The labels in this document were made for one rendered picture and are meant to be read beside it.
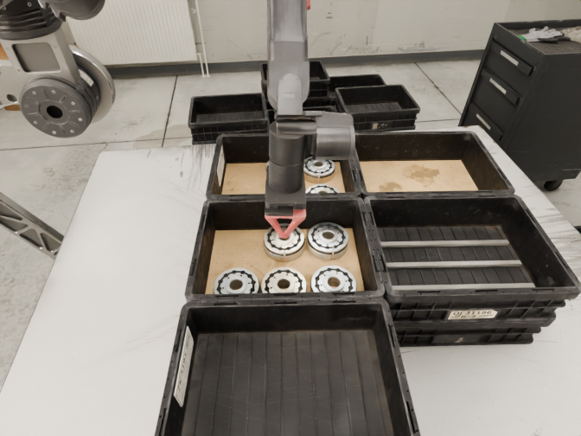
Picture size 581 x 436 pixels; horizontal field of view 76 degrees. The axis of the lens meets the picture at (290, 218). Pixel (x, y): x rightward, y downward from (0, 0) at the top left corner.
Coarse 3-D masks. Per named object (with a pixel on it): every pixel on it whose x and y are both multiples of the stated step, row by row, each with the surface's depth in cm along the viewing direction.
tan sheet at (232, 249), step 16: (224, 240) 97; (240, 240) 97; (256, 240) 97; (352, 240) 97; (224, 256) 93; (240, 256) 93; (256, 256) 93; (304, 256) 93; (352, 256) 93; (208, 272) 90; (256, 272) 90; (304, 272) 90; (352, 272) 90; (208, 288) 86
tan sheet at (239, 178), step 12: (228, 168) 119; (240, 168) 119; (252, 168) 119; (264, 168) 119; (336, 168) 119; (228, 180) 115; (240, 180) 115; (252, 180) 115; (264, 180) 115; (336, 180) 115; (228, 192) 111; (240, 192) 111; (252, 192) 111; (264, 192) 111
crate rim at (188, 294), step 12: (204, 204) 92; (360, 204) 92; (204, 216) 91; (204, 228) 87; (372, 240) 84; (372, 252) 81; (192, 264) 79; (372, 264) 79; (192, 276) 77; (192, 288) 74; (384, 288) 74; (192, 300) 73; (204, 300) 73
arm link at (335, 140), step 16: (288, 80) 52; (288, 96) 52; (288, 112) 53; (304, 112) 54; (320, 112) 54; (336, 112) 55; (320, 128) 55; (336, 128) 55; (352, 128) 56; (320, 144) 55; (336, 144) 55; (352, 144) 55
